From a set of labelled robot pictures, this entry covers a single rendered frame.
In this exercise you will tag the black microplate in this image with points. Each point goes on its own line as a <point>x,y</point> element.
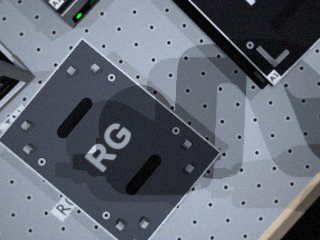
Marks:
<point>4,81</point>
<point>11,85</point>

